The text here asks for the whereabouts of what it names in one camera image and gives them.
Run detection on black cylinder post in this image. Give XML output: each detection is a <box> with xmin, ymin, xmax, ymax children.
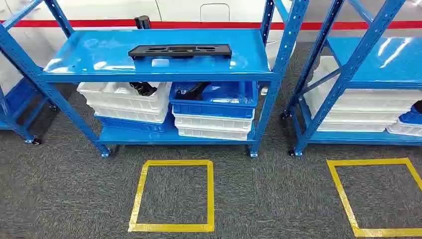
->
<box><xmin>134</xmin><ymin>15</ymin><xmax>152</xmax><ymax>30</ymax></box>

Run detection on blue metal shelf rack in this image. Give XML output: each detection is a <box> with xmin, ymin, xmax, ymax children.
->
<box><xmin>0</xmin><ymin>77</ymin><xmax>50</xmax><ymax>146</ymax></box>
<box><xmin>282</xmin><ymin>0</ymin><xmax>422</xmax><ymax>157</ymax></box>
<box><xmin>0</xmin><ymin>0</ymin><xmax>311</xmax><ymax>158</ymax></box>

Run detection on white plastic crate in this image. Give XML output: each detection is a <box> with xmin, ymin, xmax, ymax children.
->
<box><xmin>176</xmin><ymin>126</ymin><xmax>251</xmax><ymax>141</ymax></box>
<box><xmin>77</xmin><ymin>82</ymin><xmax>173</xmax><ymax>113</ymax></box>
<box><xmin>303</xmin><ymin>56</ymin><xmax>422</xmax><ymax>114</ymax></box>
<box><xmin>87</xmin><ymin>104</ymin><xmax>169</xmax><ymax>124</ymax></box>
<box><xmin>313</xmin><ymin>109</ymin><xmax>402</xmax><ymax>124</ymax></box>
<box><xmin>386</xmin><ymin>119</ymin><xmax>422</xmax><ymax>137</ymax></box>
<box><xmin>316</xmin><ymin>120</ymin><xmax>396</xmax><ymax>133</ymax></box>
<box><xmin>172</xmin><ymin>110</ymin><xmax>255</xmax><ymax>132</ymax></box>

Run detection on black plastic part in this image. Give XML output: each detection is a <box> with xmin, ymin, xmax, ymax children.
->
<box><xmin>129</xmin><ymin>82</ymin><xmax>158</xmax><ymax>97</ymax></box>
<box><xmin>175</xmin><ymin>82</ymin><xmax>210</xmax><ymax>101</ymax></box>

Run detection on black plastic panel with cutouts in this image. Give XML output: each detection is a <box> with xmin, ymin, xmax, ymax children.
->
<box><xmin>127</xmin><ymin>43</ymin><xmax>233</xmax><ymax>60</ymax></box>

